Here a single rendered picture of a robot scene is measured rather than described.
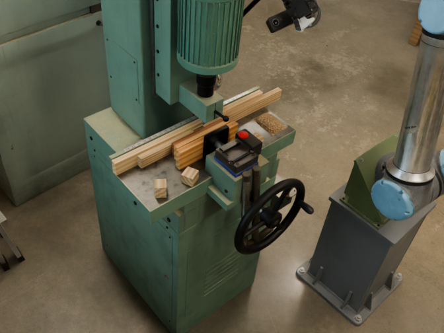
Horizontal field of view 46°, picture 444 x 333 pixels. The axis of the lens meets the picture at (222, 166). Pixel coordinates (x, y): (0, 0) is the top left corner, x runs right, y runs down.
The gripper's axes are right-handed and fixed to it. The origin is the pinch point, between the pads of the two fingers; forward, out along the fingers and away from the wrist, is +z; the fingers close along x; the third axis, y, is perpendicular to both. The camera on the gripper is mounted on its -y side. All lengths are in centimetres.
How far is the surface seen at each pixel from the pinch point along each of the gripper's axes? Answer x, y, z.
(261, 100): 18.3, -24.1, -25.1
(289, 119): 30, -47, -168
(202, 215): 43, -54, 0
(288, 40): -21, -34, -243
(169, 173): 26, -52, 9
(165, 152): 19, -52, 5
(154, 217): 35, -58, 20
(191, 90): 6.2, -36.3, 0.8
